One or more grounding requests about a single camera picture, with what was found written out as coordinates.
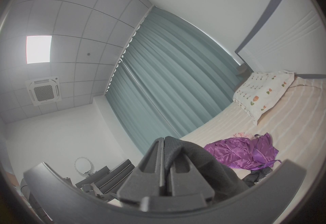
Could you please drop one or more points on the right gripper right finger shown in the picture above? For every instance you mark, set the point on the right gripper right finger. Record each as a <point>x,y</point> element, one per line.
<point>188,179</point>

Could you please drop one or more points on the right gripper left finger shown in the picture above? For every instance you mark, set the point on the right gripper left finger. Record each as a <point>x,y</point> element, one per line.
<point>150,167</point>

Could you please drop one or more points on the black T-shirt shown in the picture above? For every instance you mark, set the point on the black T-shirt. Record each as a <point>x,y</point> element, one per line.
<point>203,159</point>

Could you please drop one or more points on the bed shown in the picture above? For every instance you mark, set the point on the bed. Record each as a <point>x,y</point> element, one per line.
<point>293,128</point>

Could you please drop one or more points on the black chest of drawers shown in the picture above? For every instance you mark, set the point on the black chest of drawers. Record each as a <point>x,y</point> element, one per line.
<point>107,177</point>

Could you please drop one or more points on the purple satin garment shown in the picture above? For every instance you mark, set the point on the purple satin garment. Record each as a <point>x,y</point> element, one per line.
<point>234,151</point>

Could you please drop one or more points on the blue-green curtain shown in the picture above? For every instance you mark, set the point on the blue-green curtain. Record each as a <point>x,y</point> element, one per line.
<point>178,65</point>
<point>132,116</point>

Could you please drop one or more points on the round white mirror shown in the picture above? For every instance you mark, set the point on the round white mirror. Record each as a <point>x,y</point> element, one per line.
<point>82,165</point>

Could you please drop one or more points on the pink garment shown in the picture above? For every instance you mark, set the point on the pink garment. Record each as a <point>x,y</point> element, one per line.
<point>240,135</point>

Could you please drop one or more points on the white printed pillow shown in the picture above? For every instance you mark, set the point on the white printed pillow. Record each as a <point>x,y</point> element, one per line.
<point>262,93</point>

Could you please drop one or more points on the grey bedside table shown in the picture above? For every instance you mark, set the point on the grey bedside table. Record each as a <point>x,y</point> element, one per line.
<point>242,70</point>

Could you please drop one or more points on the ceiling air conditioner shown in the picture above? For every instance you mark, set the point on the ceiling air conditioner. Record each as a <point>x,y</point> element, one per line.
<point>43,92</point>

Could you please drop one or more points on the square ceiling light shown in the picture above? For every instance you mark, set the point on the square ceiling light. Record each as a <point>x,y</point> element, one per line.
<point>39,49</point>

